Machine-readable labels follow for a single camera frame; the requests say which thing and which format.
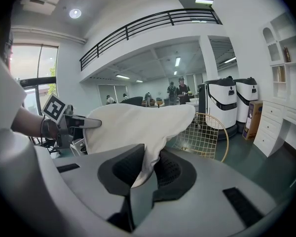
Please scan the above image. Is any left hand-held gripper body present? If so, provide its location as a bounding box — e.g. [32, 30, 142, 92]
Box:
[41, 94, 87, 149]

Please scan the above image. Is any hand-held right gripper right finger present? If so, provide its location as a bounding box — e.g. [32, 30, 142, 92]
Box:
[151, 149, 197, 202]

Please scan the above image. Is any white drawer cabinet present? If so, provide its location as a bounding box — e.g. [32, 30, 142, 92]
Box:
[252, 100, 288, 158]

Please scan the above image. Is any round ceiling light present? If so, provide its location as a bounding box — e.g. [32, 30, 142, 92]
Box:
[69, 8, 82, 19]

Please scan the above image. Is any white and black service robot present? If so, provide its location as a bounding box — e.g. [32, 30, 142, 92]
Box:
[198, 76, 238, 141]
[233, 77, 259, 133]

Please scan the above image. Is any large window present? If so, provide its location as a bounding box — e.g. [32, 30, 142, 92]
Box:
[9, 43, 59, 116]

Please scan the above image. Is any gold wire chair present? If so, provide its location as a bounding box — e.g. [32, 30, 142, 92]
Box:
[172, 112, 229, 163]

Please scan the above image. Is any brown shelf ornament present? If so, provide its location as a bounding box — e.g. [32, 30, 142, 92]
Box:
[283, 46, 292, 64]

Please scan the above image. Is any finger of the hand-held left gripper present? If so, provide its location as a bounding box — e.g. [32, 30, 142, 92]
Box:
[82, 118, 102, 129]

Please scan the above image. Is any white cushion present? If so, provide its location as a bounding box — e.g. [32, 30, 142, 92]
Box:
[83, 103, 196, 189]

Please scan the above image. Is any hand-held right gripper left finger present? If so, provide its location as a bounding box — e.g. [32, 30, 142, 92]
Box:
[98, 144, 145, 233]

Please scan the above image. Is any tan shelf ornament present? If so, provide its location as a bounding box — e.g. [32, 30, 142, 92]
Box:
[276, 66, 285, 82]

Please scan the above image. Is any person's left forearm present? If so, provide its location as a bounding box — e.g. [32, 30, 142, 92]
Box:
[11, 106, 59, 140]

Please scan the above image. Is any tall cardboard box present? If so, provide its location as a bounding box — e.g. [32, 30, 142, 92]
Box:
[242, 100, 263, 141]

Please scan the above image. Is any white shelf unit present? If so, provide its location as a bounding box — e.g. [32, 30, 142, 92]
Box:
[262, 10, 296, 102]

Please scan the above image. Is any black balcony railing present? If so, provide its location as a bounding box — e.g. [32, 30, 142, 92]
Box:
[79, 8, 223, 72]

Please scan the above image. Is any black wrist strap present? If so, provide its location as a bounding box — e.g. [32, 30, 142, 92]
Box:
[40, 116, 52, 140]

